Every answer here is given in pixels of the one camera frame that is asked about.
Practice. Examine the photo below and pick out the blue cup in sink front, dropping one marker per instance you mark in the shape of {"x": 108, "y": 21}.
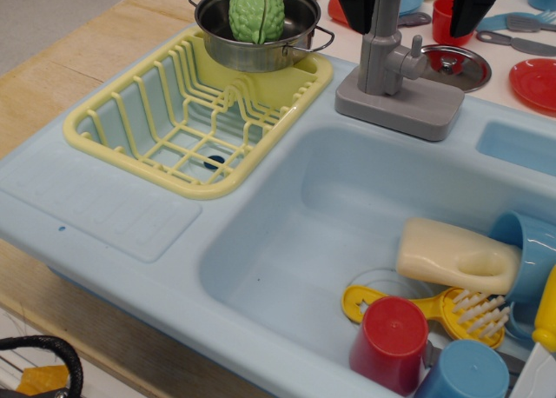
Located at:
{"x": 466, "y": 368}

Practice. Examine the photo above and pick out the blue toy fork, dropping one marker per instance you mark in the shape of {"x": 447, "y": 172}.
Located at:
{"x": 498, "y": 22}

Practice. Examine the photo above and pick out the grey toy knife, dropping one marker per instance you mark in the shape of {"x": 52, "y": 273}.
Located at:
{"x": 519, "y": 44}

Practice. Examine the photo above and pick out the steel toy pot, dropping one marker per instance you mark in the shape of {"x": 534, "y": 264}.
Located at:
{"x": 301, "y": 36}

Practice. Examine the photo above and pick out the green toy cabbage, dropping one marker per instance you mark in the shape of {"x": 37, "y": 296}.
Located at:
{"x": 256, "y": 21}

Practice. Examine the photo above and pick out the small red plate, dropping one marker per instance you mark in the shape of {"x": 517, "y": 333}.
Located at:
{"x": 336, "y": 12}

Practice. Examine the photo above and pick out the grey utensil handle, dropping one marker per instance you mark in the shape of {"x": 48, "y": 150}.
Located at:
{"x": 414, "y": 19}

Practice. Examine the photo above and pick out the yellow toy bottle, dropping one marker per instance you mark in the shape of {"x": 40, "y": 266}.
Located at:
{"x": 545, "y": 319}

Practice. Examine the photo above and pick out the yellow object under cable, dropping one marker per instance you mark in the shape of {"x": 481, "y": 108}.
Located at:
{"x": 40, "y": 380}

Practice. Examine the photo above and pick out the yellow plastic dish rack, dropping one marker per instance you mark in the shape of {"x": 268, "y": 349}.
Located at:
{"x": 182, "y": 121}

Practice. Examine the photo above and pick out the grey toy faucet with lever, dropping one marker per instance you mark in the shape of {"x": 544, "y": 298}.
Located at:
{"x": 387, "y": 87}

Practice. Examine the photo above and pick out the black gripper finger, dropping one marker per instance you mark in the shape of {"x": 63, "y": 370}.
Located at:
{"x": 358, "y": 14}
{"x": 467, "y": 14}

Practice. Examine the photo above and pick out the light blue toy sink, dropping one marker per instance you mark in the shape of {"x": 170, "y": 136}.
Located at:
{"x": 253, "y": 279}

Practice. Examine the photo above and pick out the yellow toy dish brush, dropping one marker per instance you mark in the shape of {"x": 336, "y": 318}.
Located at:
{"x": 463, "y": 314}

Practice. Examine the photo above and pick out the steel pot lid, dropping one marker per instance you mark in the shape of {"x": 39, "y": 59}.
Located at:
{"x": 456, "y": 66}

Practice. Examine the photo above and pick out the blue mug in sink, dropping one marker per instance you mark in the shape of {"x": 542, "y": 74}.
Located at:
{"x": 535, "y": 239}

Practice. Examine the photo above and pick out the white toy item corner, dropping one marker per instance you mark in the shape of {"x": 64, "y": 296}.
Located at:
{"x": 537, "y": 378}

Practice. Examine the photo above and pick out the red plastic plate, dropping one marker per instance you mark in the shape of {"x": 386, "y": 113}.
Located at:
{"x": 533, "y": 81}

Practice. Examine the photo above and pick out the grey toy spatula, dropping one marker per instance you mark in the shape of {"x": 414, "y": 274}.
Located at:
{"x": 527, "y": 24}

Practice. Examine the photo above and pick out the red cup on table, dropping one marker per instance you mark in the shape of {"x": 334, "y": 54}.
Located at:
{"x": 441, "y": 22}

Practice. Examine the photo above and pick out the red cup in sink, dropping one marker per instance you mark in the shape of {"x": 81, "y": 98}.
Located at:
{"x": 390, "y": 344}

